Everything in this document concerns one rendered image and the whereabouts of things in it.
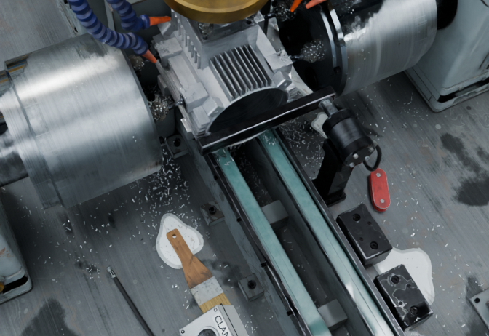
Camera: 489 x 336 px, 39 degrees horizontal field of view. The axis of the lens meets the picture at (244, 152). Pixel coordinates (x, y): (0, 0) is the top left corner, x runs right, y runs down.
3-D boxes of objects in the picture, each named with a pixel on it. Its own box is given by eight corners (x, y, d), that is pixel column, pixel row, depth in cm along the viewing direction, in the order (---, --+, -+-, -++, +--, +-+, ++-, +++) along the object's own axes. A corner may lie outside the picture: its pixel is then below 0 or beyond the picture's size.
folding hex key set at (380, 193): (389, 212, 132) (391, 208, 130) (372, 212, 132) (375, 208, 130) (383, 172, 136) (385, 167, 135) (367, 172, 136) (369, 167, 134)
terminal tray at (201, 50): (169, 21, 117) (168, -8, 110) (225, 1, 119) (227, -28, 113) (199, 73, 112) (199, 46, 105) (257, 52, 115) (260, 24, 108)
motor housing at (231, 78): (152, 81, 129) (145, 14, 112) (241, 47, 134) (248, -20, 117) (197, 166, 121) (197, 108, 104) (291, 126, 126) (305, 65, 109)
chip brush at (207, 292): (158, 238, 127) (158, 236, 126) (183, 225, 128) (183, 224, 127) (215, 334, 119) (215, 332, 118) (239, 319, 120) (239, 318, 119)
